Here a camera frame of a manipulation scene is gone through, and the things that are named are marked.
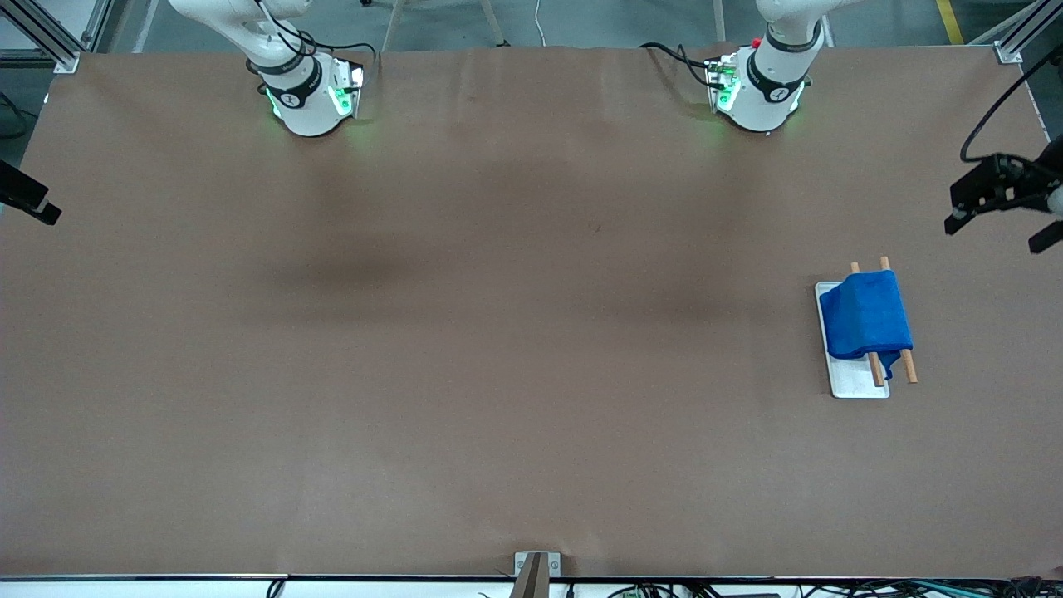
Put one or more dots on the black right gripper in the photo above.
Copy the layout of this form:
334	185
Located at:
22	196

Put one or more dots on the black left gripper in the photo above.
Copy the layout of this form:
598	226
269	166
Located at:
1015	183

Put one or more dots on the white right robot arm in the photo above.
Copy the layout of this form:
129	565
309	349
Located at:
307	108

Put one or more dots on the grey stand legs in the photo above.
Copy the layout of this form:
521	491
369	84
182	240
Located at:
494	23

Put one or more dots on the aluminium frame profile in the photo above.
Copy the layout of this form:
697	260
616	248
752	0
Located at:
1009	50
50	46

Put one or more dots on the blue cloth towel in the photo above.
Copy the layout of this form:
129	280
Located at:
864	320

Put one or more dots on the white rack with wooden bars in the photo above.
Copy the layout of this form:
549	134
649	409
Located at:
855	384

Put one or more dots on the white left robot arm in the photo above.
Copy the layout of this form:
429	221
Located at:
772	91

